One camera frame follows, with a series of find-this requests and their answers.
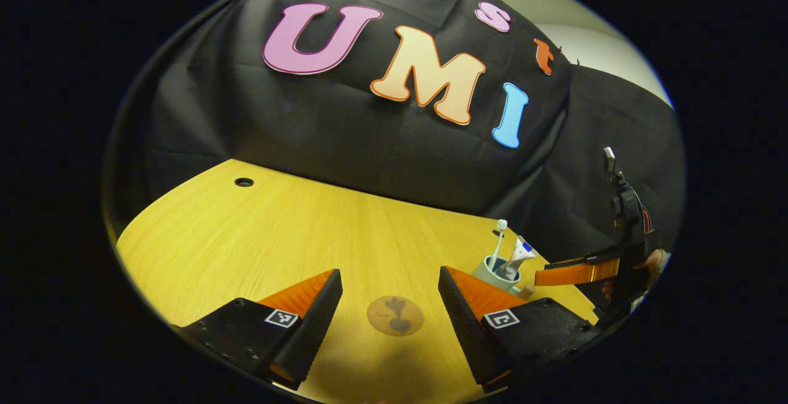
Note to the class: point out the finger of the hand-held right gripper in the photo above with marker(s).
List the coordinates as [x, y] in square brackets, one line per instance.
[572, 272]

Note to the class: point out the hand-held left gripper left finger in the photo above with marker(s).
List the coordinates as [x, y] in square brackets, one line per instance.
[317, 324]

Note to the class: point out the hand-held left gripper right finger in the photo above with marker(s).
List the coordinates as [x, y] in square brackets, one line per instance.
[462, 324]

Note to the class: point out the white toothpaste tube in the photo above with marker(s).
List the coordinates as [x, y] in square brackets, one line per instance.
[520, 257]

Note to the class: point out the round cork coaster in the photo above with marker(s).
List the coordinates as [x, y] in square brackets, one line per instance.
[395, 315]

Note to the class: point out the pale green toothbrush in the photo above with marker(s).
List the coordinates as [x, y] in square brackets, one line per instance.
[502, 225]

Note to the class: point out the wooden desktop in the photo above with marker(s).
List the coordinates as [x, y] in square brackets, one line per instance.
[277, 238]

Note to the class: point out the black backdrop cloth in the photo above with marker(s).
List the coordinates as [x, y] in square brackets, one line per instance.
[345, 133]

